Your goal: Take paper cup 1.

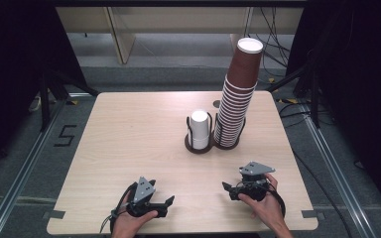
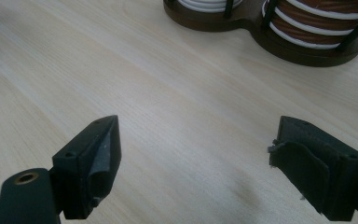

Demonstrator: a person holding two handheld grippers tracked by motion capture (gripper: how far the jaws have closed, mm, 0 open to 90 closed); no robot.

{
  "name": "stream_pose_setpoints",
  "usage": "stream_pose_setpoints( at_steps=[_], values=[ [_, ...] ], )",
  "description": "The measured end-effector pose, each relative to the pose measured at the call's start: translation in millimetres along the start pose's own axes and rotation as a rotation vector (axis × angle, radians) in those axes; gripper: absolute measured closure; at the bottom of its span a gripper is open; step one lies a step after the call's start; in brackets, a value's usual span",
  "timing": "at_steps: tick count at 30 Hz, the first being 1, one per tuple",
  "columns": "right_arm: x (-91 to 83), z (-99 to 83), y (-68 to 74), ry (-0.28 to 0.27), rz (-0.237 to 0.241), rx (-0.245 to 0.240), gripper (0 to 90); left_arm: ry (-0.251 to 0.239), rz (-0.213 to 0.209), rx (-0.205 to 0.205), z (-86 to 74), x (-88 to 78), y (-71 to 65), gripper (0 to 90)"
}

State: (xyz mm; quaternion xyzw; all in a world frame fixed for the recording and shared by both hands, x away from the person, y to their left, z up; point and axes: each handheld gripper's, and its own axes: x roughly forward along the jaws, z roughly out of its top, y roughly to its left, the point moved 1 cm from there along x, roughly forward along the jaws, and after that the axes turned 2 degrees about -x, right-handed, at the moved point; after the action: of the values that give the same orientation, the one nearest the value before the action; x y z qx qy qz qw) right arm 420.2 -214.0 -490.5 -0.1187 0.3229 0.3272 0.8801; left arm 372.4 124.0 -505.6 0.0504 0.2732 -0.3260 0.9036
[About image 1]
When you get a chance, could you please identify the black metal stand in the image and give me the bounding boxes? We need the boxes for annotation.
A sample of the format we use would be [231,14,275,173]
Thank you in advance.
[266,49,322,129]
[39,67,100,133]

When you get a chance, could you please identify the beige wooden cabinet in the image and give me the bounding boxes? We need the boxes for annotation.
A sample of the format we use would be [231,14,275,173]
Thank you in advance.
[56,6,304,65]

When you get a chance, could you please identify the metal floor rail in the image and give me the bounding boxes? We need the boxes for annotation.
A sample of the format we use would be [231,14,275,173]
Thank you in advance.
[0,97,68,238]
[297,102,381,238]

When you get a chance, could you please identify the hand-held gripper black cable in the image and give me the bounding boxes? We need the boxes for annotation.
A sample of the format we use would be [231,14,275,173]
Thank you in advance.
[267,182,287,217]
[99,181,137,234]

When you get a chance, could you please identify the black curtain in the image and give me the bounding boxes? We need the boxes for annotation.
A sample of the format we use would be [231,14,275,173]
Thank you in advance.
[0,0,88,178]
[286,0,381,222]

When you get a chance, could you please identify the stack of brown paper cups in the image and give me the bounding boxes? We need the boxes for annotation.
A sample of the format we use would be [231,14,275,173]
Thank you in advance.
[213,74,258,148]

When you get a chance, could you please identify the person's right hand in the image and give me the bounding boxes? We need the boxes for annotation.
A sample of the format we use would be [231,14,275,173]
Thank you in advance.
[237,174,287,229]

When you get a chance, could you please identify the left hand-held gripper black cable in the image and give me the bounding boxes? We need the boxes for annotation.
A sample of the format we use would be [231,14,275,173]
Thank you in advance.
[99,181,137,234]

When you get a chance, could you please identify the grey tape piece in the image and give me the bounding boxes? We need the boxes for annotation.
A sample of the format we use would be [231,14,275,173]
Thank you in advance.
[43,209,66,220]
[302,209,325,221]

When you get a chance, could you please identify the dark brown double cup holder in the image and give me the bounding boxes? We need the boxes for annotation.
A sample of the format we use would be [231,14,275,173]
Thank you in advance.
[184,111,247,155]

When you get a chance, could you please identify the bundle of black cables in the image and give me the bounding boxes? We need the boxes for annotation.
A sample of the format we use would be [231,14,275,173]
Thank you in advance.
[247,6,293,70]

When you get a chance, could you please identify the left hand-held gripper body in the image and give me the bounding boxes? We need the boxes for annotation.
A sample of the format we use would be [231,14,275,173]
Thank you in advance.
[125,177,167,218]

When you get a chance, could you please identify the small white paper cup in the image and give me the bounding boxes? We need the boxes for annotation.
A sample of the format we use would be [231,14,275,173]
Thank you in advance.
[190,109,210,140]

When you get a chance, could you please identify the right hand-held gripper black cable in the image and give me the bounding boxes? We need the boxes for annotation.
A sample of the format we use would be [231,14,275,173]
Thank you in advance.
[267,182,287,217]

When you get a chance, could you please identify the person's left hand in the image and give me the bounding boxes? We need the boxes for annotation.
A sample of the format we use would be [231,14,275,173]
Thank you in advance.
[112,210,159,238]

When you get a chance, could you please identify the black floor cable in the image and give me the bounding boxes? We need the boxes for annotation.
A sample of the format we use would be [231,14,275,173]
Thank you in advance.
[278,101,355,238]

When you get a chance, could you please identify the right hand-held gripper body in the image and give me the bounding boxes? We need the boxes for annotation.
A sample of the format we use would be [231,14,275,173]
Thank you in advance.
[229,161,277,202]

